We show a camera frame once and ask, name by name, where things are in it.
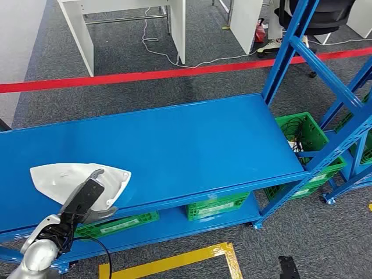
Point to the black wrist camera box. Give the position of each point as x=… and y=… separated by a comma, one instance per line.
x=84, y=198
x=287, y=267

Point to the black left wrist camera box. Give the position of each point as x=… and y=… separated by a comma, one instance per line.
x=84, y=198

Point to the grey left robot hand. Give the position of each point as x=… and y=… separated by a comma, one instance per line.
x=101, y=215

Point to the white plastic car part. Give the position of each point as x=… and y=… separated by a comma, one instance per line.
x=58, y=181

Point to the person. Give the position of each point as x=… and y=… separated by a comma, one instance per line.
x=275, y=23

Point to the red bag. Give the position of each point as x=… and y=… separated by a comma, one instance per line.
x=259, y=32

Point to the white desk panel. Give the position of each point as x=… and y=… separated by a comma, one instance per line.
x=245, y=23
x=360, y=15

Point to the green plastic crate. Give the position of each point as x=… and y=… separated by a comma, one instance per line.
x=215, y=208
x=367, y=154
x=312, y=134
x=116, y=225

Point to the white desk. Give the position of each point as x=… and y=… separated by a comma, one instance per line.
x=78, y=38

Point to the worn yellow floor tape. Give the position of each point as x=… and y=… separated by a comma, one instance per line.
x=174, y=262

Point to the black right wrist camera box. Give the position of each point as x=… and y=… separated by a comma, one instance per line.
x=287, y=267

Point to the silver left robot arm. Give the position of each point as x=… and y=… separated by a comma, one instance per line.
x=38, y=254

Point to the blue metal shelf rack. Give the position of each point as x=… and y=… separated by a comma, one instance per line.
x=357, y=158
x=174, y=154

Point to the red floor tape line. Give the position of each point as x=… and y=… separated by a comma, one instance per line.
x=116, y=79

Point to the black office chair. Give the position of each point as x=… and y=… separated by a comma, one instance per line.
x=328, y=15

